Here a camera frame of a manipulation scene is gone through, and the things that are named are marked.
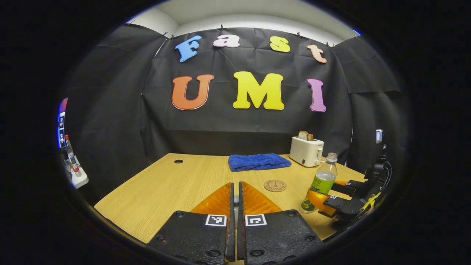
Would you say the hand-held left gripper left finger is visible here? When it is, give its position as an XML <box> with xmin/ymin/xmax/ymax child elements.
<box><xmin>146</xmin><ymin>181</ymin><xmax>236</xmax><ymax>265</ymax></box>

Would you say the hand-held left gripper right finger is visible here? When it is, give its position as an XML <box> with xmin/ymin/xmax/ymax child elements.
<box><xmin>237</xmin><ymin>181</ymin><xmax>325</xmax><ymax>265</ymax></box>

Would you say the green label water bottle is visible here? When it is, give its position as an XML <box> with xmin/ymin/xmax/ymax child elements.
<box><xmin>300</xmin><ymin>152</ymin><xmax>338</xmax><ymax>214</ymax></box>

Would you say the round wooden coaster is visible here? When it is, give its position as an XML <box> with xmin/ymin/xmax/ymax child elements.
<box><xmin>263</xmin><ymin>180</ymin><xmax>287</xmax><ymax>192</ymax></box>

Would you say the small red-capped bottle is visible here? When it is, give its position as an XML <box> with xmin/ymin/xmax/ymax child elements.
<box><xmin>65</xmin><ymin>135</ymin><xmax>82</xmax><ymax>177</ymax></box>

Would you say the white toaster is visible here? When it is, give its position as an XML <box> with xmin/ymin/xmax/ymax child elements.
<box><xmin>289</xmin><ymin>136</ymin><xmax>325</xmax><ymax>167</ymax></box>

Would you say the blue towel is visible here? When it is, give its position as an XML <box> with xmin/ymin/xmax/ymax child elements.
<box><xmin>228</xmin><ymin>153</ymin><xmax>292</xmax><ymax>172</ymax></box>

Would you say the white power strip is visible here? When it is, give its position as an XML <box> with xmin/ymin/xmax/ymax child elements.
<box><xmin>68</xmin><ymin>156</ymin><xmax>89</xmax><ymax>189</ymax></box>

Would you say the computer monitor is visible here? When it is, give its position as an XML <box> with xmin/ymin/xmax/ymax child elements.
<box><xmin>57</xmin><ymin>98</ymin><xmax>68</xmax><ymax>148</ymax></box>

